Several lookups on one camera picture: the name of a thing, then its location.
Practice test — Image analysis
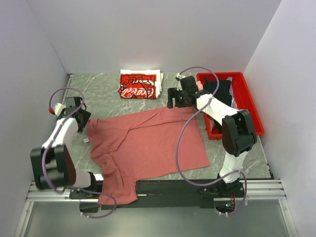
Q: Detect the dusty rose t-shirt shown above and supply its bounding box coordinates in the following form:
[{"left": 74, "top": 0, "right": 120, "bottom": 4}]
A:
[{"left": 86, "top": 107, "right": 210, "bottom": 205}]

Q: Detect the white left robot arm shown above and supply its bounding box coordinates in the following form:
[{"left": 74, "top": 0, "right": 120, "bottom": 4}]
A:
[{"left": 30, "top": 96, "right": 99, "bottom": 198}]

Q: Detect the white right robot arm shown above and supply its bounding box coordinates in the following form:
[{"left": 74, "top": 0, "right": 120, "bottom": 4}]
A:
[{"left": 167, "top": 74, "right": 257, "bottom": 197}]

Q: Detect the light salmon pink shirt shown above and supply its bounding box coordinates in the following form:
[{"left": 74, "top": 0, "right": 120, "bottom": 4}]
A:
[{"left": 196, "top": 80, "right": 203, "bottom": 91}]

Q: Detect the black shirt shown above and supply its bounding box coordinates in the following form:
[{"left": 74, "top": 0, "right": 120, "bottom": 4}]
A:
[{"left": 203, "top": 77, "right": 233, "bottom": 106}]

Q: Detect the lavender shirt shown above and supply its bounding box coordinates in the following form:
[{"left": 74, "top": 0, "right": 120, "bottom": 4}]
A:
[{"left": 227, "top": 77, "right": 237, "bottom": 109}]

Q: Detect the folded red white Coca-Cola shirt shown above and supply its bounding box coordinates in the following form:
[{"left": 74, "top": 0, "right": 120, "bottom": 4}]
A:
[{"left": 118, "top": 69, "right": 164, "bottom": 99}]

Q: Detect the red plastic bin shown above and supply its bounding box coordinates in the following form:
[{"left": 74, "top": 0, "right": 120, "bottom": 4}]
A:
[{"left": 196, "top": 72, "right": 265, "bottom": 140}]

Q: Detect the black base crossbar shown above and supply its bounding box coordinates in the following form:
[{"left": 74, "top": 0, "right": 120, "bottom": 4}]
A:
[{"left": 69, "top": 179, "right": 246, "bottom": 210}]

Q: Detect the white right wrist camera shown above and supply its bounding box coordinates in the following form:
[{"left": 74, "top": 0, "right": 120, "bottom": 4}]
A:
[{"left": 175, "top": 73, "right": 185, "bottom": 82}]

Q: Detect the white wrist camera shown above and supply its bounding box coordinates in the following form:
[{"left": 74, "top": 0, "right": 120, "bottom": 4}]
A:
[
  {"left": 48, "top": 103, "right": 66, "bottom": 117},
  {"left": 175, "top": 73, "right": 185, "bottom": 82}
]

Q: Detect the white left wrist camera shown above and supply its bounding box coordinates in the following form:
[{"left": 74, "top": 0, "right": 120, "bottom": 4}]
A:
[{"left": 48, "top": 103, "right": 66, "bottom": 117}]

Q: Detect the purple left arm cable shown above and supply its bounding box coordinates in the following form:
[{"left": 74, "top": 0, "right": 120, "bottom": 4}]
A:
[{"left": 40, "top": 87, "right": 117, "bottom": 219}]

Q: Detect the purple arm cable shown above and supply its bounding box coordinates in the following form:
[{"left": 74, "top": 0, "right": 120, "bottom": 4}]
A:
[
  {"left": 40, "top": 87, "right": 117, "bottom": 219},
  {"left": 175, "top": 66, "right": 248, "bottom": 217}
]

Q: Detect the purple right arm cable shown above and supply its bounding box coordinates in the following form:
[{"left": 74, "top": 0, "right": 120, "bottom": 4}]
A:
[{"left": 175, "top": 66, "right": 248, "bottom": 217}]

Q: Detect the aluminium rail frame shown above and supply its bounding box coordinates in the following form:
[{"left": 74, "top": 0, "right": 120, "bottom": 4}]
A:
[{"left": 14, "top": 73, "right": 297, "bottom": 237}]

